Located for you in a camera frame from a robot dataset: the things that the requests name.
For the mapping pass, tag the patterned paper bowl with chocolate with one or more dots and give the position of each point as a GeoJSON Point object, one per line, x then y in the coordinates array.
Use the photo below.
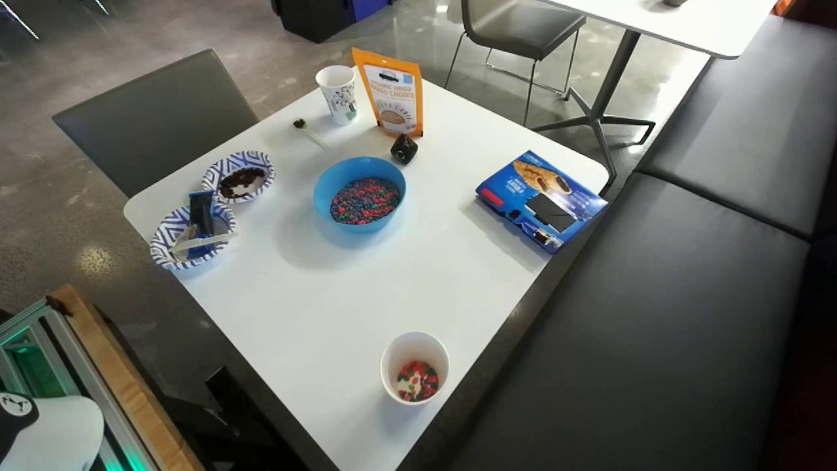
{"type": "Point", "coordinates": [239, 180]}

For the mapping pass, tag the paper cup with candies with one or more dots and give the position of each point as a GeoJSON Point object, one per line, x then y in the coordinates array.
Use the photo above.
{"type": "Point", "coordinates": [417, 370]}

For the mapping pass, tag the black chair with metal legs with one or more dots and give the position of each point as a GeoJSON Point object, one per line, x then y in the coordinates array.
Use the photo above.
{"type": "Point", "coordinates": [524, 28]}

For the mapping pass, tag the white table with metal legs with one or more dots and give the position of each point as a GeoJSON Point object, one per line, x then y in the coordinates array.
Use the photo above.
{"type": "Point", "coordinates": [695, 23]}

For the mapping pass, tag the blue bowl with candies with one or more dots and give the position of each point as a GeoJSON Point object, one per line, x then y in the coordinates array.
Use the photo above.
{"type": "Point", "coordinates": [358, 201]}

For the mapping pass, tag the dark brown bench backrest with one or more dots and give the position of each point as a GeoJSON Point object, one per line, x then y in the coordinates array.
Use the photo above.
{"type": "Point", "coordinates": [825, 350]}

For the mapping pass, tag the dark grey chair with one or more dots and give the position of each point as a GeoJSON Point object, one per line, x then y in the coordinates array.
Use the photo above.
{"type": "Point", "coordinates": [158, 121]}

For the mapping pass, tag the black and blue bin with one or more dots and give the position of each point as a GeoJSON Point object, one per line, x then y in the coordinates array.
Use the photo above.
{"type": "Point", "coordinates": [321, 16]}

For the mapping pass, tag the white plastic utensil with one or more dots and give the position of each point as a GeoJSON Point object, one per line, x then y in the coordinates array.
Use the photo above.
{"type": "Point", "coordinates": [205, 239]}

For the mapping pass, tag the blue cookie box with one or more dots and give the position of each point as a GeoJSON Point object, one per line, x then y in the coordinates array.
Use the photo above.
{"type": "Point", "coordinates": [539, 201]}

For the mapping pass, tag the white cap with panda logo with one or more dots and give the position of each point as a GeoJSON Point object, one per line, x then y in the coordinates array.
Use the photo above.
{"type": "Point", "coordinates": [53, 436]}

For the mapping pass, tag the large white square table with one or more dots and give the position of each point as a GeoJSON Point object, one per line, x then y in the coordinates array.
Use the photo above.
{"type": "Point", "coordinates": [349, 298]}

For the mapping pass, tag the patterned paper bowl with packet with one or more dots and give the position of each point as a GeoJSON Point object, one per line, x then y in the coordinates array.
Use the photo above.
{"type": "Point", "coordinates": [170, 252]}

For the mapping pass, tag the wooden edged glass cabinet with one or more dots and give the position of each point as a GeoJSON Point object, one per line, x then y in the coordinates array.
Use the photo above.
{"type": "Point", "coordinates": [114, 375]}

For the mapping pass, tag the black bench seat cushion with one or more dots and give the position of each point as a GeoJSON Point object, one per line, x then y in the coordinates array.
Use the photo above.
{"type": "Point", "coordinates": [749, 121]}
{"type": "Point", "coordinates": [663, 350]}

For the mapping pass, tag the empty printed paper cup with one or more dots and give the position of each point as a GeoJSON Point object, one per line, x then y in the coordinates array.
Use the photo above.
{"type": "Point", "coordinates": [337, 92]}

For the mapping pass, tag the orange and white food packet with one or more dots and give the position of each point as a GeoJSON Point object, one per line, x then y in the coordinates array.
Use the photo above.
{"type": "Point", "coordinates": [393, 95]}

